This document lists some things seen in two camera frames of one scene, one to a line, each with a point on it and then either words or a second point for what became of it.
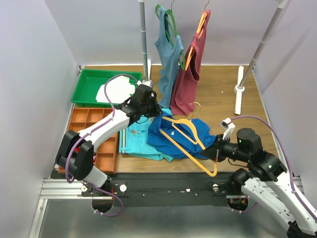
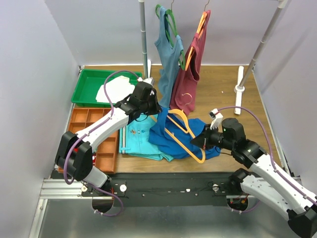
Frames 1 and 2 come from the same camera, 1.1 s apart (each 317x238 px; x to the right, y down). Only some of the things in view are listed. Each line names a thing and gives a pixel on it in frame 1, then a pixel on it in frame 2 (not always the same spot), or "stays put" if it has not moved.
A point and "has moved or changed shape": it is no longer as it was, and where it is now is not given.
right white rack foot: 238,90 stays put
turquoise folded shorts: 133,139 stays put
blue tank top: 193,134 has moved or changed shape
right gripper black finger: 211,153 to 198,141
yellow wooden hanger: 213,174 to 201,160
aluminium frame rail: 71,188 stays put
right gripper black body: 229,149 to 216,138
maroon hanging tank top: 183,97 stays put
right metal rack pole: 281,4 stays put
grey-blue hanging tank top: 169,60 stays put
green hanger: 169,14 stays put
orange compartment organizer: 105,156 stays put
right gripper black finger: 218,143 to 207,131
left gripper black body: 153,109 stays put
